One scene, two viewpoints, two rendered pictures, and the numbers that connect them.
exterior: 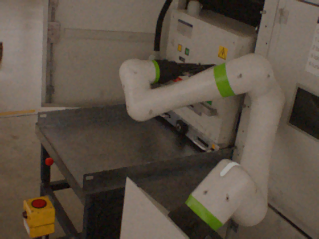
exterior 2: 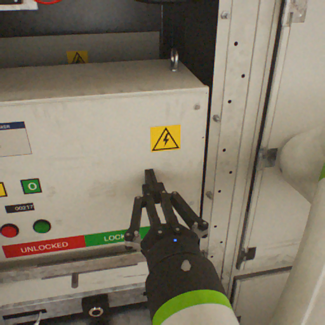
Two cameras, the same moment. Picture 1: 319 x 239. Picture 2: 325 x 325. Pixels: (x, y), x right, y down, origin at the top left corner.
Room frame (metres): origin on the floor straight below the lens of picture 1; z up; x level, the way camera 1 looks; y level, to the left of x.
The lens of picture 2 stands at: (1.61, 0.26, 1.57)
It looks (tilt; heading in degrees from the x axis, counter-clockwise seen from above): 32 degrees down; 292
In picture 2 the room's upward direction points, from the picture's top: straight up
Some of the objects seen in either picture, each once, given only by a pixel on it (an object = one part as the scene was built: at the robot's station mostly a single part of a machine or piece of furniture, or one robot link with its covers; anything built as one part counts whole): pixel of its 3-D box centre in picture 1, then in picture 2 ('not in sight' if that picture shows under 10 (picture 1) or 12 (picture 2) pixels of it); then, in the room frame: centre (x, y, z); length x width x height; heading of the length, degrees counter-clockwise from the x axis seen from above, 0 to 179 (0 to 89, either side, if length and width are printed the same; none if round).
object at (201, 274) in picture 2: (160, 72); (185, 296); (1.68, 0.02, 1.23); 0.09 x 0.06 x 0.12; 34
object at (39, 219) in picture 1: (39, 216); not in sight; (1.18, 0.34, 0.85); 0.08 x 0.08 x 0.10; 33
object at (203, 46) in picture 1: (192, 75); (80, 218); (1.94, -0.12, 1.15); 0.48 x 0.01 x 0.48; 34
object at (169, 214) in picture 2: (192, 70); (169, 216); (1.74, -0.10, 1.23); 0.11 x 0.01 x 0.04; 122
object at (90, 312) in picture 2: (180, 127); (96, 306); (1.92, -0.10, 0.90); 0.06 x 0.03 x 0.05; 34
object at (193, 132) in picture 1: (187, 126); (95, 293); (1.94, -0.13, 0.89); 0.54 x 0.05 x 0.06; 34
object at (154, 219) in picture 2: (188, 68); (153, 219); (1.77, -0.09, 1.23); 0.11 x 0.01 x 0.04; 125
